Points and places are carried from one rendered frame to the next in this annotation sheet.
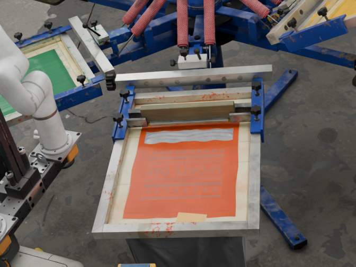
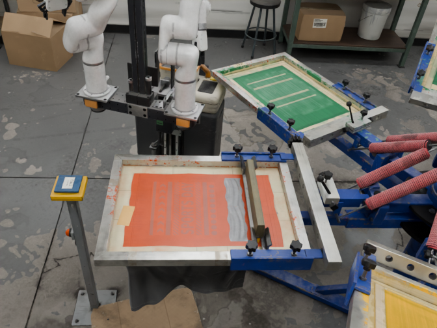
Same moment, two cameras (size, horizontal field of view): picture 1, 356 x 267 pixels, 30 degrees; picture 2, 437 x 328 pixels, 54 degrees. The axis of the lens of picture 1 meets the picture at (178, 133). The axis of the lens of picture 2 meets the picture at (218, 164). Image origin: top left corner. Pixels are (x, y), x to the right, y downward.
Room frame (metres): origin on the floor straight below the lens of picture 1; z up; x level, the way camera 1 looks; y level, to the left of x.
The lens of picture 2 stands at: (1.54, -1.18, 2.24)
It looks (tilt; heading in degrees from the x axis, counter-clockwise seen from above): 40 degrees down; 70
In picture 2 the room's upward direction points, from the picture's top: 5 degrees clockwise
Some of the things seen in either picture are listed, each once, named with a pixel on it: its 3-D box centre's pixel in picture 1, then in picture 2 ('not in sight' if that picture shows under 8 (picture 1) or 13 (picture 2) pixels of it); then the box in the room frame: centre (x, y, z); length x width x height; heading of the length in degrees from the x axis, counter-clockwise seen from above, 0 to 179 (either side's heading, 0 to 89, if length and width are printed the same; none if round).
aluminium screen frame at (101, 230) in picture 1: (185, 156); (203, 204); (1.91, -0.01, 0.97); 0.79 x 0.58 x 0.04; 167
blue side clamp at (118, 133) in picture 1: (125, 118); (253, 161); (2.21, 0.21, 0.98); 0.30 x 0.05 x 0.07; 167
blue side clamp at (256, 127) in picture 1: (257, 112); (270, 259); (2.08, -0.33, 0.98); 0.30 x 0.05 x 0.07; 167
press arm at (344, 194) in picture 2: (195, 62); (338, 198); (2.46, -0.14, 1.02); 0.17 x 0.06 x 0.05; 167
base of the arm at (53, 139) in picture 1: (46, 127); (186, 92); (1.94, 0.47, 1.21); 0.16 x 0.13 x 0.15; 59
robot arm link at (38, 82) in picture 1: (36, 95); (183, 62); (1.93, 0.46, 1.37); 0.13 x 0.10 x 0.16; 158
